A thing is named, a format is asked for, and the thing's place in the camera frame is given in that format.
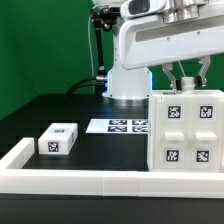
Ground white cabinet body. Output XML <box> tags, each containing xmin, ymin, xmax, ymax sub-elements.
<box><xmin>147</xmin><ymin>90</ymin><xmax>224</xmax><ymax>172</ymax></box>

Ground white box with tags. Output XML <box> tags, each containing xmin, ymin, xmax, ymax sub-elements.
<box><xmin>38</xmin><ymin>123</ymin><xmax>78</xmax><ymax>155</ymax></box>

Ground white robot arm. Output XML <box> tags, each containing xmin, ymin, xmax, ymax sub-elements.
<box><xmin>119</xmin><ymin>0</ymin><xmax>224</xmax><ymax>90</ymax></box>

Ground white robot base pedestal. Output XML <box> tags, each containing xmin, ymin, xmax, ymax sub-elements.
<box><xmin>92</xmin><ymin>0</ymin><xmax>152</xmax><ymax>104</ymax></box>

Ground black camera on mount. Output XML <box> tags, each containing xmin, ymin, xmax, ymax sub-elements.
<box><xmin>90</xmin><ymin>1</ymin><xmax>121</xmax><ymax>83</ymax></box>

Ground white U-shaped table fence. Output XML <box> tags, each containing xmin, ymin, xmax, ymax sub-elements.
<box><xmin>0</xmin><ymin>138</ymin><xmax>224</xmax><ymax>199</ymax></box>

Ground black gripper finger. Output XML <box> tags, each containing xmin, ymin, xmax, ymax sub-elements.
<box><xmin>162</xmin><ymin>63</ymin><xmax>181</xmax><ymax>91</ymax></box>
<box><xmin>196</xmin><ymin>56</ymin><xmax>211</xmax><ymax>87</ymax></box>

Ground white sheet with four tags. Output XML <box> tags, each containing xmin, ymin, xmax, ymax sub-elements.
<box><xmin>86</xmin><ymin>119</ymin><xmax>148</xmax><ymax>134</ymax></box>

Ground black cables at base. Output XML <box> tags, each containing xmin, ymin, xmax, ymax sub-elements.
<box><xmin>65</xmin><ymin>77</ymin><xmax>108</xmax><ymax>96</ymax></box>

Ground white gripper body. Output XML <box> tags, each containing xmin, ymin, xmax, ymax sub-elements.
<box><xmin>119</xmin><ymin>6</ymin><xmax>224</xmax><ymax>69</ymax></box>

